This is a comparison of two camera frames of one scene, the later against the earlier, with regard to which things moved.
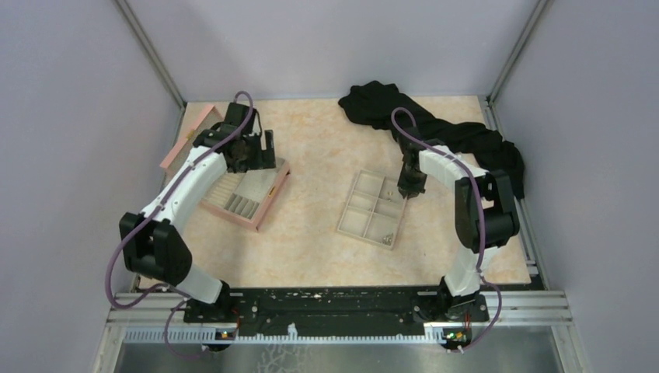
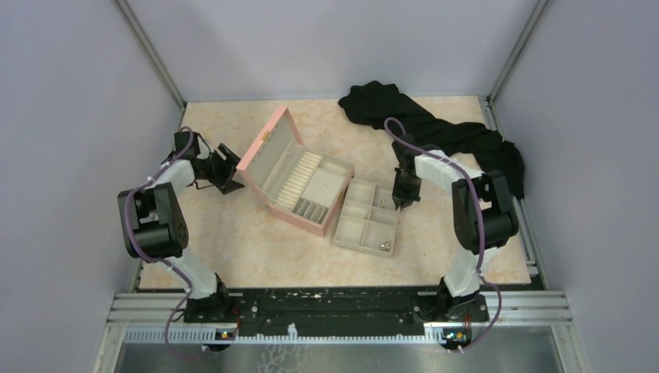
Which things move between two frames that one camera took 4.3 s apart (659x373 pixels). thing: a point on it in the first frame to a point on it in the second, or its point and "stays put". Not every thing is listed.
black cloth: [380, 106] stays put
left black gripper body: [252, 158] to [217, 169]
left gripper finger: [268, 155] to [228, 154]
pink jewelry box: [243, 196] to [292, 180]
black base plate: [280, 311] stays put
